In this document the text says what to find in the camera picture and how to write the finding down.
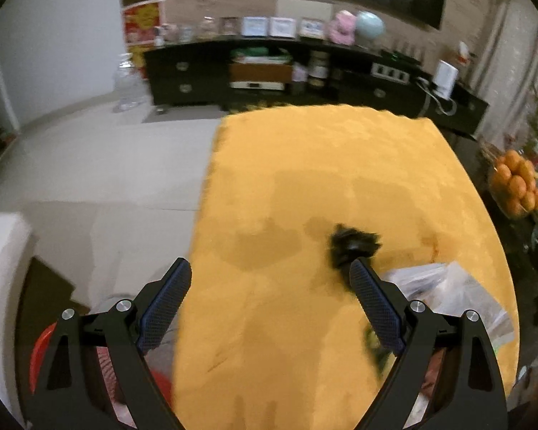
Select light blue globe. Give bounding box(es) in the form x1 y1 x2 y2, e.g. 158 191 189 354
355 10 386 50

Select black wrapper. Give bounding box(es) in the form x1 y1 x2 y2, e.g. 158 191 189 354
327 224 382 274

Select green packets on box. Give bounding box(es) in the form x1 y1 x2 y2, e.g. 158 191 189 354
231 47 292 64

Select red wall poster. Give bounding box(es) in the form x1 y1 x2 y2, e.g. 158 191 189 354
123 2 160 50

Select glass storage jar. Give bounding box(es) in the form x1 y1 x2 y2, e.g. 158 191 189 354
308 51 330 88

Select clear plastic bag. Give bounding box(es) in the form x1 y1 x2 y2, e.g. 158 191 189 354
381 262 516 422

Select yellow tablecloth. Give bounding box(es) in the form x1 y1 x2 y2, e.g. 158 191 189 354
173 104 520 430

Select white socket panel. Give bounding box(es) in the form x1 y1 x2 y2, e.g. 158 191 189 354
371 63 411 82

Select white tall appliance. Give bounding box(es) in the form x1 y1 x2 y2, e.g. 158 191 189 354
433 60 459 99

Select white cable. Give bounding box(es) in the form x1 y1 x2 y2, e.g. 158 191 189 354
416 77 458 117

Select glass fruit bowl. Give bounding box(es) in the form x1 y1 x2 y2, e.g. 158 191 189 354
486 161 538 221

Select black router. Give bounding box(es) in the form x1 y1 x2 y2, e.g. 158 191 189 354
381 42 424 64

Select white picture frame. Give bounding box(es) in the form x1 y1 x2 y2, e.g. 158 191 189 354
299 17 326 39
242 16 268 37
270 16 297 39

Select large clear water bottle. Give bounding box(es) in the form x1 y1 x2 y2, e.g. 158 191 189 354
112 53 145 113

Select red waste bin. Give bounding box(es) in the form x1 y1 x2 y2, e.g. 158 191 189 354
29 296 175 430

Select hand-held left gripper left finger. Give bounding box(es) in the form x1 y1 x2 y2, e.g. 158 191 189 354
24 257 193 430

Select bowl of oranges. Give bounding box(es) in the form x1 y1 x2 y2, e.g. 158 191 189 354
491 150 538 218

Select black television cabinet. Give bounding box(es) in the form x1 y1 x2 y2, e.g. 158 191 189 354
142 38 489 137

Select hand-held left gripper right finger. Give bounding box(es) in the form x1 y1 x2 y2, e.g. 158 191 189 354
349 259 509 430

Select brown cardboard box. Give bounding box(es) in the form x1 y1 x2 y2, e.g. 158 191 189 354
228 63 294 90

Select pink plush toy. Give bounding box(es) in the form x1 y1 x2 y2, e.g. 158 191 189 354
325 10 357 46

